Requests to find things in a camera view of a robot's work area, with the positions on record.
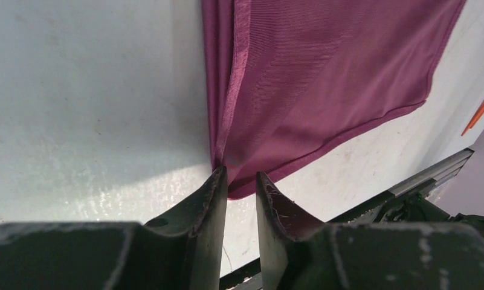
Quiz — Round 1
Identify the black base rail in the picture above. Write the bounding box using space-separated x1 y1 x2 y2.
220 149 484 289

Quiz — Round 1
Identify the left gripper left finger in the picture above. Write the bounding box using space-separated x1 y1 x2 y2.
144 166 228 289

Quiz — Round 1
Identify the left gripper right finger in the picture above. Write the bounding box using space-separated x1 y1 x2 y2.
256 172 324 289

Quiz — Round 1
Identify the orange plastic knife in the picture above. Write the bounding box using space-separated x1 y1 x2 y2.
460 101 484 137

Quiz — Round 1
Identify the maroon satin cloth napkin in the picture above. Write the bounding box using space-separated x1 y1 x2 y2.
201 0 465 199

